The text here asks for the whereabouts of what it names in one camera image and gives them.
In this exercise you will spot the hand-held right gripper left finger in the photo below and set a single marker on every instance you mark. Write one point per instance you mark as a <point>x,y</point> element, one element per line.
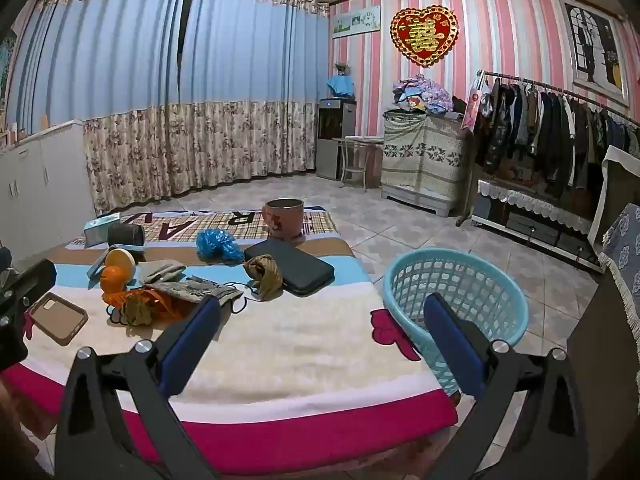
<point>192,345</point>

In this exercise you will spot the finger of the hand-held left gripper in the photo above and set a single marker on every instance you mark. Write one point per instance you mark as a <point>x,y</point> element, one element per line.
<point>30,280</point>

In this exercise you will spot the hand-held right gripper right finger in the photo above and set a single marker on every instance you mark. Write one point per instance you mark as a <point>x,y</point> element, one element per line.
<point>455,340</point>

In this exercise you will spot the orange net bag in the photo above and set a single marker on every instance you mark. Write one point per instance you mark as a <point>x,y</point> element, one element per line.
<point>162,310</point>

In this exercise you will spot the patterned grey cloth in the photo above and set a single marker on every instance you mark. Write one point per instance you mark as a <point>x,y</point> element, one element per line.
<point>200,290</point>

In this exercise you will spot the olive cloth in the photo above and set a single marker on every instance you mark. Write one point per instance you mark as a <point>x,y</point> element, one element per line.
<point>137,310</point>

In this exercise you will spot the blue plastic basket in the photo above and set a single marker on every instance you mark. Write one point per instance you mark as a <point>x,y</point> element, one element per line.
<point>450,275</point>

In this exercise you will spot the grey knit glove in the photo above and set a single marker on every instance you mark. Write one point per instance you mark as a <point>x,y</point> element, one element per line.
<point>162,271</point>

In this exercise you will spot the orange plastic bowl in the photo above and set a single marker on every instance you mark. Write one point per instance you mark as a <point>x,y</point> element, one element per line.
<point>112,277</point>

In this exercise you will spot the cream plastic bowl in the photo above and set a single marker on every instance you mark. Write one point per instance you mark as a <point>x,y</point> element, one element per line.
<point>120,262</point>

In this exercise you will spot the brown knit glove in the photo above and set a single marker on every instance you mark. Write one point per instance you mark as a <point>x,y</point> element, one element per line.
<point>265,275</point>

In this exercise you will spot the blue plastic bag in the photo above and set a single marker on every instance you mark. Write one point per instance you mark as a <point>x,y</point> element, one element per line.
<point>217,246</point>

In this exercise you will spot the black can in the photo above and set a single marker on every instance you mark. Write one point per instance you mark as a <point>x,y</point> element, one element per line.
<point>125,235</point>

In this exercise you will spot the brown phone case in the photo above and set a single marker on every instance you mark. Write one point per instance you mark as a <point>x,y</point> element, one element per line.
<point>55,317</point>

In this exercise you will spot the teal tissue box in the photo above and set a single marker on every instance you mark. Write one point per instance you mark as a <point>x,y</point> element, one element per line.
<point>97,229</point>

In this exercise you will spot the white cabinet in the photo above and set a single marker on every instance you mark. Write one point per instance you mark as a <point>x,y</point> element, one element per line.
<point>40,180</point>

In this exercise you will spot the striped cartoon printed blanket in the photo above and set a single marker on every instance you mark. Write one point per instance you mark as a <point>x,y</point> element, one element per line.
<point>300,350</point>

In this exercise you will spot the plaid lettered mat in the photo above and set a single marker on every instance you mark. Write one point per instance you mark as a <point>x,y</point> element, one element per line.
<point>210,225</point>

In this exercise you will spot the black zip case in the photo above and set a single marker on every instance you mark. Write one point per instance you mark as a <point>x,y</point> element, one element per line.
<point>292,267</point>

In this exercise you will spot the low cabinet with lace cover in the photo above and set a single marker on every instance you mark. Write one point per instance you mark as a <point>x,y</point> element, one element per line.
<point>535,210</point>

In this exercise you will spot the pink cartoon mug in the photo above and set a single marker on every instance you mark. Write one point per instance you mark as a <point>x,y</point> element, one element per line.
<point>282,220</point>

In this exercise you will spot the cloth-covered cabinet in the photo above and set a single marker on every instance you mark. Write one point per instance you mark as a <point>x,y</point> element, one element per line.
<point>425,160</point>

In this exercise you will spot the blue patterned fringed cloth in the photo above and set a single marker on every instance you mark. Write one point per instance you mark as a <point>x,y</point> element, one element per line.
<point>622,245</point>

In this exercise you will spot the dark cloth with white trim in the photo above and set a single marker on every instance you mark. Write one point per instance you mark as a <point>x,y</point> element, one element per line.
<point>622,190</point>

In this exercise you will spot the row of hanging clothes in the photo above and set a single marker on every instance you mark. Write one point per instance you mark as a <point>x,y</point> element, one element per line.
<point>550,130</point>

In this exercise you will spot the pink hanging bag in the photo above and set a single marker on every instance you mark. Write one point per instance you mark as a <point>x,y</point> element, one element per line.
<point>475,107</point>

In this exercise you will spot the blue floral curtain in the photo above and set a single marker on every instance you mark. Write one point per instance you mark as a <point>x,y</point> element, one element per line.
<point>115,60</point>
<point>250,70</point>

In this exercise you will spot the grey water dispenser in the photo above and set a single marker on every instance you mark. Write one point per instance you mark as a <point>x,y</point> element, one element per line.
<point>332,135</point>

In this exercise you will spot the pile of clothes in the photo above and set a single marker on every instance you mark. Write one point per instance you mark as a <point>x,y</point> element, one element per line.
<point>425,95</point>

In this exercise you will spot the metal clothes rack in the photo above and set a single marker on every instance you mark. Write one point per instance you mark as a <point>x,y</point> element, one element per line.
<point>550,85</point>

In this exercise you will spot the blue cloth cover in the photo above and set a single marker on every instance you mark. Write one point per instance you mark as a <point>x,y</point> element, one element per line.
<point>341,86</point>

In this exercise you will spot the small potted plant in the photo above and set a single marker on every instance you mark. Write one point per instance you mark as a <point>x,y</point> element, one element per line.
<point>342,67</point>

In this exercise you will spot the framed window poster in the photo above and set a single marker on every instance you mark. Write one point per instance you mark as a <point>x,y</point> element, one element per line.
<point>595,50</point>

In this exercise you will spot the colourful wall poster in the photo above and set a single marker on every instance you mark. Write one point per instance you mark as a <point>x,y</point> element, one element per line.
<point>6,75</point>

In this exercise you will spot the red heart wall decoration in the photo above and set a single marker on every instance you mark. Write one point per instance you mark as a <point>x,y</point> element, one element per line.
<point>424,35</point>

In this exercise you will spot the landscape wall picture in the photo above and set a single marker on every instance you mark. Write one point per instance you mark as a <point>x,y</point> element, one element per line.
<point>356,21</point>

